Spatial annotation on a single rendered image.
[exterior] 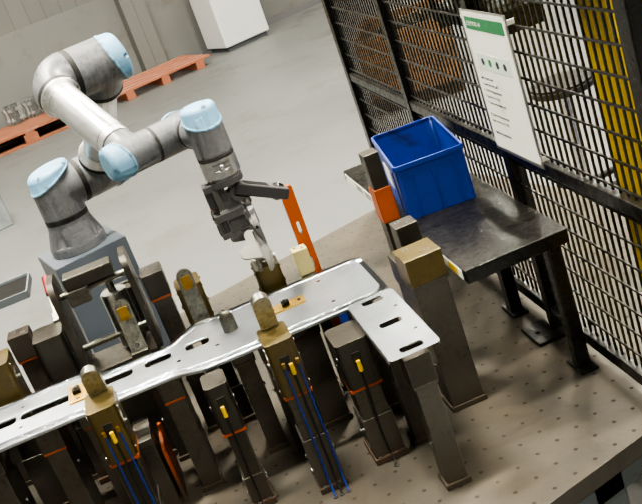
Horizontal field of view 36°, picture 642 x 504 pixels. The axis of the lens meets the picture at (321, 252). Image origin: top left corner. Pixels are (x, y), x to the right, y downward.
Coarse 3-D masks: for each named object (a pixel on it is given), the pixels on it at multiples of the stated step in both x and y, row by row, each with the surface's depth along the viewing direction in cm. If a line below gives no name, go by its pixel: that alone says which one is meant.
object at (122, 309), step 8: (120, 304) 216; (128, 304) 216; (120, 312) 215; (128, 312) 215; (120, 320) 216; (128, 320) 216; (136, 320) 218; (128, 328) 216; (136, 328) 217; (128, 336) 217; (136, 336) 217; (128, 344) 217; (136, 344) 216; (144, 344) 217
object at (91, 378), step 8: (88, 368) 188; (96, 368) 189; (80, 376) 188; (88, 376) 188; (96, 376) 188; (88, 384) 189; (96, 384) 189; (104, 384) 190; (88, 392) 189; (96, 392) 190
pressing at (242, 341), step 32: (288, 288) 218; (320, 288) 213; (352, 288) 207; (384, 288) 203; (256, 320) 209; (288, 320) 203; (320, 320) 200; (160, 352) 209; (192, 352) 204; (224, 352) 199; (64, 384) 211; (128, 384) 201; (160, 384) 198; (0, 416) 207; (32, 416) 202; (64, 416) 197; (0, 448) 194
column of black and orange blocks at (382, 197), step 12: (360, 156) 222; (372, 156) 220; (372, 168) 221; (372, 180) 221; (384, 180) 222; (372, 192) 224; (384, 192) 223; (384, 204) 223; (384, 216) 224; (396, 216) 225; (384, 228) 228
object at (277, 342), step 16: (272, 336) 188; (288, 336) 186; (272, 352) 185; (288, 352) 186; (272, 368) 187; (288, 368) 187; (304, 368) 189; (288, 384) 188; (304, 384) 189; (288, 400) 189; (304, 400) 189; (304, 416) 190; (320, 416) 191; (304, 432) 193; (320, 432) 194; (304, 448) 196; (320, 448) 194; (320, 464) 195; (336, 464) 196; (320, 480) 196; (336, 480) 195; (336, 496) 195
